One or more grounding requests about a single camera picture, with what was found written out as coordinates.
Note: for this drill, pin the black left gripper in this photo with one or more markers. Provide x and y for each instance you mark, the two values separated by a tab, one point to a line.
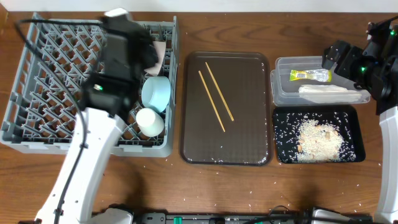
149	54

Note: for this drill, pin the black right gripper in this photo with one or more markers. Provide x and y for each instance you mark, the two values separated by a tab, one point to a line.
351	55

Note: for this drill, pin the pink white bowl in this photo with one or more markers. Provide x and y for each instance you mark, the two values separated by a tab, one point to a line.
160	48

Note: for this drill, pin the light blue bowl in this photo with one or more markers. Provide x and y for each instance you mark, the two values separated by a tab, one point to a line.
156	92

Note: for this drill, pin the green snack wrapper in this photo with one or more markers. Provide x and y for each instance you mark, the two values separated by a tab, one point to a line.
320	75

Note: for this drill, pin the white paper napkin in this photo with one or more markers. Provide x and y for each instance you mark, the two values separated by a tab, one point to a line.
328	94

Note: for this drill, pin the white plastic cup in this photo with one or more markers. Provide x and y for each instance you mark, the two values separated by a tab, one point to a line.
149	122

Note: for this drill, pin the wooden chopstick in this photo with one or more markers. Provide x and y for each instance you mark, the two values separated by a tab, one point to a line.
211	101
219	92

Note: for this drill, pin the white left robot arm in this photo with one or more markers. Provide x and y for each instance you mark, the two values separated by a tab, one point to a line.
106	100

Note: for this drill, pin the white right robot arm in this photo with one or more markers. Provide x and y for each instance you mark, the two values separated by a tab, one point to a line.
387	206

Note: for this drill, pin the clear plastic waste bin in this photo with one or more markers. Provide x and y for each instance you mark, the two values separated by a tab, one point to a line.
286	92

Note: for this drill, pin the black waste tray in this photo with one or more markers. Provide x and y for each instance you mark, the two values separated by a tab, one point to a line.
354	126

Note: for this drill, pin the spilled rice pile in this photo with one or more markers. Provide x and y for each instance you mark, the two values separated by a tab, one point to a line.
313	137

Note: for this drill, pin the grey plastic dish rack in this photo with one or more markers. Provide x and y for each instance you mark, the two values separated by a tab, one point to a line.
40	117

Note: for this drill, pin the dark brown serving tray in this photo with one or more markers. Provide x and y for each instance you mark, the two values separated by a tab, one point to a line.
244	79

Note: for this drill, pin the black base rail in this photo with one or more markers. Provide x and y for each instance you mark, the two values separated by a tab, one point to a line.
275	215

